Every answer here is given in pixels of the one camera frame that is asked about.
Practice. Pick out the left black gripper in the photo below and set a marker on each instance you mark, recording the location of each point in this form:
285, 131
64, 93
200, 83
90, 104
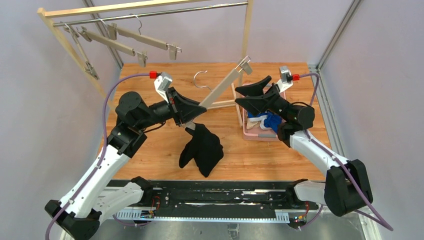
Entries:
175, 108

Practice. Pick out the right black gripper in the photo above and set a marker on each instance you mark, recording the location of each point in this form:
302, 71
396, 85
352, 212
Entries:
274, 98

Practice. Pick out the blue underwear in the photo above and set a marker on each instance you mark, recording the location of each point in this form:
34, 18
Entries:
269, 120

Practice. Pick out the cream cotton underwear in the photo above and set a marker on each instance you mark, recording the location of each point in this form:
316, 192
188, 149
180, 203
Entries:
253, 124

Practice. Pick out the wooden hanger with black underwear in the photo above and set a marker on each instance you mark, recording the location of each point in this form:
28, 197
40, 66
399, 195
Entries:
222, 86

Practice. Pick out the black underwear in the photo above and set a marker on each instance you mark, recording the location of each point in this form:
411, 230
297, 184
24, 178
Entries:
204, 148

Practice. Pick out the wooden hanger with blue underwear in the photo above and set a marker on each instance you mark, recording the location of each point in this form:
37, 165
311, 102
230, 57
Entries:
114, 30

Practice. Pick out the wooden clip hanger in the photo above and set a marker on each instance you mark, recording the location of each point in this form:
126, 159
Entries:
87, 66
92, 36

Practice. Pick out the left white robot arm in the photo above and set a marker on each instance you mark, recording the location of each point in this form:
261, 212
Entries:
81, 212

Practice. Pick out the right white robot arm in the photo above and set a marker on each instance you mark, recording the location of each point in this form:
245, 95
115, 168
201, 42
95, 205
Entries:
346, 187

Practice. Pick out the empty wooden clip hanger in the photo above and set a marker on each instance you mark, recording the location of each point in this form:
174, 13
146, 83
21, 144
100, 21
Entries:
87, 66

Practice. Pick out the pink plastic basket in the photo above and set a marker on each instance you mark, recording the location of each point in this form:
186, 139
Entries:
256, 133

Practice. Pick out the wooden clothes rack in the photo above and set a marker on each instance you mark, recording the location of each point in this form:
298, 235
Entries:
48, 16

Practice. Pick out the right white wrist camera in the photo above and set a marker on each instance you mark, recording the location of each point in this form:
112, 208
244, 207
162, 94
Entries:
286, 79

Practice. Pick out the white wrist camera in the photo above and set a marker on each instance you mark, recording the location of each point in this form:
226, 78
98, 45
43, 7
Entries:
286, 79
162, 83

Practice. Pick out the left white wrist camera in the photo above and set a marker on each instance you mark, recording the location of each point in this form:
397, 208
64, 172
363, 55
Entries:
162, 83

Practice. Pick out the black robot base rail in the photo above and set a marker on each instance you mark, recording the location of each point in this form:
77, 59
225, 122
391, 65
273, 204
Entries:
216, 201

